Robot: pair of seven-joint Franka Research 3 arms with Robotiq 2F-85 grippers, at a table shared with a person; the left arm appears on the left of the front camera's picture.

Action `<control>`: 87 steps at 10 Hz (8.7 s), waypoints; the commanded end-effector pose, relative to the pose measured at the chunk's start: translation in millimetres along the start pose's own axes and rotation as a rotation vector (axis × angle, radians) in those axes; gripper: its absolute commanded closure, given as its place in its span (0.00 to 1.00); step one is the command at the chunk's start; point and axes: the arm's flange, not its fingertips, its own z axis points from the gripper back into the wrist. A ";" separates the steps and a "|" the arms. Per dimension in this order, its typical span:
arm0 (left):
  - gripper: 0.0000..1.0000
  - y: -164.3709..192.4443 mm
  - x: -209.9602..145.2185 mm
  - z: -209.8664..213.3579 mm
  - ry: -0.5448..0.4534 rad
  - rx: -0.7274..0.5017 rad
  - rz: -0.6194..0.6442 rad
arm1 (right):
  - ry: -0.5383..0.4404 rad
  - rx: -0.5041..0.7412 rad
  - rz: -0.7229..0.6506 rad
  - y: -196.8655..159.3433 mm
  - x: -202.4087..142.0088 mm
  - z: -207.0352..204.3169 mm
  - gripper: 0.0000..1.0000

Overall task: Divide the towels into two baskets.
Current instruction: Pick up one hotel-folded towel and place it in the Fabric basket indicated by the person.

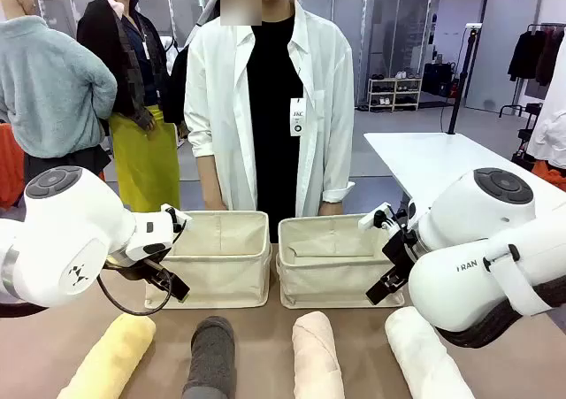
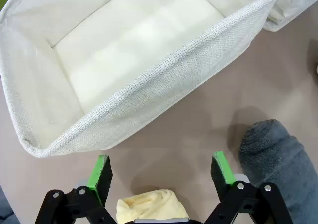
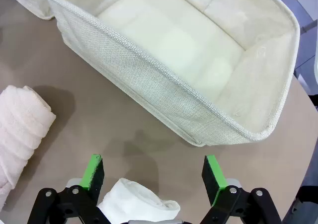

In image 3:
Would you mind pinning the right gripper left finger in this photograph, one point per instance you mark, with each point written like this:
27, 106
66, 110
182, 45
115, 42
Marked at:
93, 174

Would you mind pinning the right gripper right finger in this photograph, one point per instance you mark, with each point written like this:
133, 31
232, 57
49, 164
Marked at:
213, 176

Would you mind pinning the white towel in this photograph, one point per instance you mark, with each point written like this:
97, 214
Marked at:
134, 201

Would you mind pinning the pink towel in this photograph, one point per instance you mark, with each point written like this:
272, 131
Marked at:
20, 124

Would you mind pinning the beige fabric basket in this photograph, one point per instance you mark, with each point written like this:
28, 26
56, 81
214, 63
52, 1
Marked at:
29, 0
149, 85

